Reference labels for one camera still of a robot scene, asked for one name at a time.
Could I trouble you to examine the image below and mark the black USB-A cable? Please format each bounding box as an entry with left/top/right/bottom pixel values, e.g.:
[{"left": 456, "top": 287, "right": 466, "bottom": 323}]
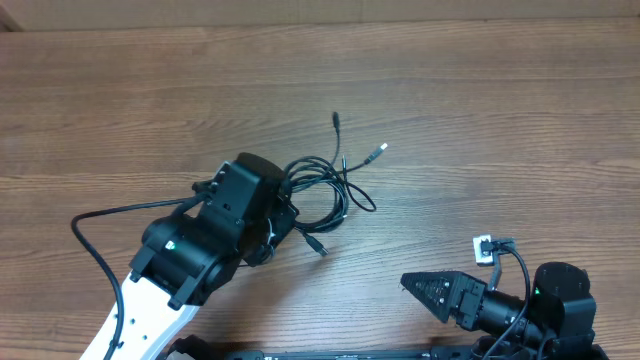
[{"left": 282, "top": 142, "right": 389, "bottom": 258}]

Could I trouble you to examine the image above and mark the thin black cable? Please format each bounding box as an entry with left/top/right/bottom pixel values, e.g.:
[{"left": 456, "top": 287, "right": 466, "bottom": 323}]
[{"left": 284, "top": 111, "right": 377, "bottom": 214}]

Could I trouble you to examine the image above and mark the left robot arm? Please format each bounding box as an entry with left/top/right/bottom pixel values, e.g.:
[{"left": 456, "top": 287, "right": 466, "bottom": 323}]
[{"left": 71, "top": 153, "right": 298, "bottom": 359}]

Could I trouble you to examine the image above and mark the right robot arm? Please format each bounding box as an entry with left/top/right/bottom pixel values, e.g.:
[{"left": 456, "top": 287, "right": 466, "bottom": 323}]
[{"left": 400, "top": 262, "right": 607, "bottom": 359}]

